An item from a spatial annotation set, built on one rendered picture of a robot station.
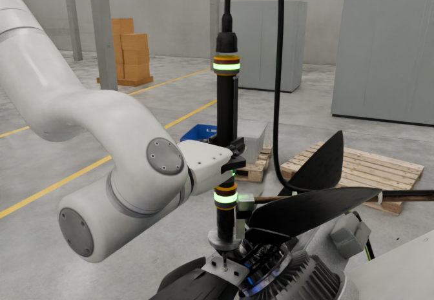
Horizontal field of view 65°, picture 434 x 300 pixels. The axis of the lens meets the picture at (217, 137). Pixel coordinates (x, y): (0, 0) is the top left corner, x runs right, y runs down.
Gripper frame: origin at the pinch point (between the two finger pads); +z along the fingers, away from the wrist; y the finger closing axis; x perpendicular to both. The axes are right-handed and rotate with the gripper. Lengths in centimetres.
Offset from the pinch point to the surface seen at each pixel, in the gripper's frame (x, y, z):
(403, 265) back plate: -24.8, 31.2, 17.0
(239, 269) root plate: -28.3, 2.5, 1.7
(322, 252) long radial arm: -35.1, 13.4, 25.4
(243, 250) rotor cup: -25.6, 1.6, 4.5
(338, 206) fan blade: -8.8, 19.8, 4.7
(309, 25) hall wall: -24, -390, 1171
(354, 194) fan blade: -4.9, 22.4, 3.3
